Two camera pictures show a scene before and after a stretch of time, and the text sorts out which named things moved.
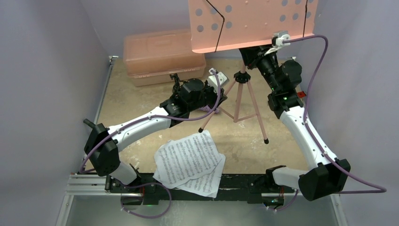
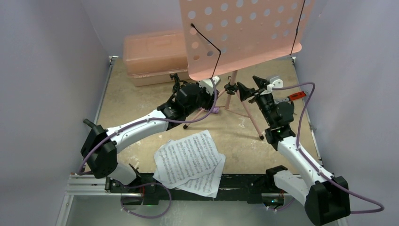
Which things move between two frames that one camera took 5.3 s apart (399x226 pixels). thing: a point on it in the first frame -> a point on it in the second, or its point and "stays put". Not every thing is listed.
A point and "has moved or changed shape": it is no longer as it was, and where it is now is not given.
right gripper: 255,53 -> 255,92
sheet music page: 207,184 stays put
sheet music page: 187,157 stays put
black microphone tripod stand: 178,84 stays put
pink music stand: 223,25 has moved or changed shape
